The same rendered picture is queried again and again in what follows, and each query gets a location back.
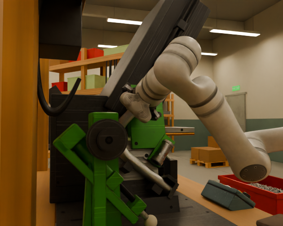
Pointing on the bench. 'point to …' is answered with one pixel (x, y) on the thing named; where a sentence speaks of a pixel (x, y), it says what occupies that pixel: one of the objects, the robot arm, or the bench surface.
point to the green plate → (146, 131)
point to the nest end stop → (171, 190)
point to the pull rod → (148, 219)
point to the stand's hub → (106, 139)
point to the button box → (227, 196)
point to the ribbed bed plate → (140, 154)
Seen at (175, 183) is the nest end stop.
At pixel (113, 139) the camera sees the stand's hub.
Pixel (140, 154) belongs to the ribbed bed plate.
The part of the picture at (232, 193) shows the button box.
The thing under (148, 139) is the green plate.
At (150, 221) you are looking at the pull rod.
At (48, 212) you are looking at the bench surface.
